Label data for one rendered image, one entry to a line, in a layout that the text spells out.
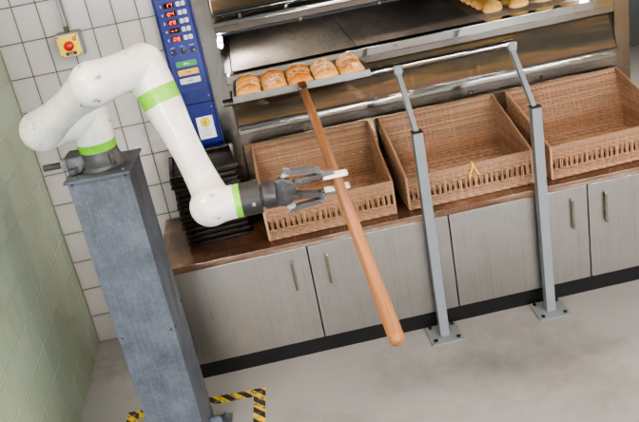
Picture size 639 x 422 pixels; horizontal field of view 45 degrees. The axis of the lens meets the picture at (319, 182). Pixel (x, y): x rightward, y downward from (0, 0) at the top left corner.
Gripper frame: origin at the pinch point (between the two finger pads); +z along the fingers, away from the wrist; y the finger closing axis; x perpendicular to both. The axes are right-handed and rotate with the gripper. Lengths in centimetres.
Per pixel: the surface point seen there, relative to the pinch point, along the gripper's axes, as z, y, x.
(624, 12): 155, 9, -148
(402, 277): 28, 89, -92
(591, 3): 140, 2, -148
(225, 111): -33, 18, -146
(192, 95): -45, 7, -143
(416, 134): 41, 24, -87
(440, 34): 69, 2, -147
